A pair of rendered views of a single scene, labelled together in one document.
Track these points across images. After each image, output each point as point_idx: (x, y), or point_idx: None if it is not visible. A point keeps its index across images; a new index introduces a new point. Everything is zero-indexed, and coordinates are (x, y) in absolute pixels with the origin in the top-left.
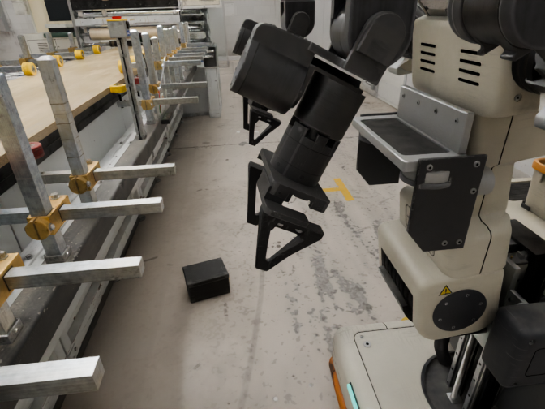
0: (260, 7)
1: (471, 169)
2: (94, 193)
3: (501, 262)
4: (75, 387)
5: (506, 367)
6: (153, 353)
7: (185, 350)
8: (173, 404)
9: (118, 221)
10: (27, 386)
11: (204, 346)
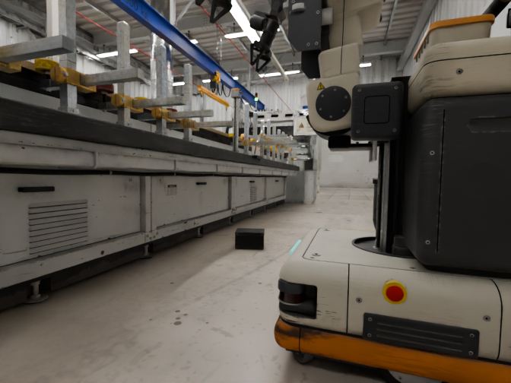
0: (362, 157)
1: (315, 1)
2: (191, 132)
3: (353, 65)
4: (131, 74)
5: (351, 118)
6: (198, 257)
7: (217, 260)
8: (194, 272)
9: (203, 169)
10: (118, 72)
11: (230, 261)
